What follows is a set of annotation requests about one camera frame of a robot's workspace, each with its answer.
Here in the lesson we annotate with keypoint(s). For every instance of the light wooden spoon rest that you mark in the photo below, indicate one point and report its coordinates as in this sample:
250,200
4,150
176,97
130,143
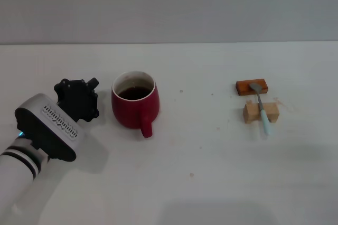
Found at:
252,112

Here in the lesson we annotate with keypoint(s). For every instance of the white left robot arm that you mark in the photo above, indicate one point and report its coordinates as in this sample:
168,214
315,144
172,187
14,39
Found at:
16,174

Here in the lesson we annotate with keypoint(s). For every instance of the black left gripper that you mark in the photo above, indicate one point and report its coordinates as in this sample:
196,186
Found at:
78,101

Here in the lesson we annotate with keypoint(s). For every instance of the orange-brown wooden block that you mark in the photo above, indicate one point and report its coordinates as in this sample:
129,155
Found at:
243,87

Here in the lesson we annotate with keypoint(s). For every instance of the red ceramic coffee cup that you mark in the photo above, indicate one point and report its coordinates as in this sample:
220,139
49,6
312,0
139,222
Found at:
134,114

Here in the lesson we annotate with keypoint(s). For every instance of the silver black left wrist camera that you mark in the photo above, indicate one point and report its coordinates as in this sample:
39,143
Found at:
47,128

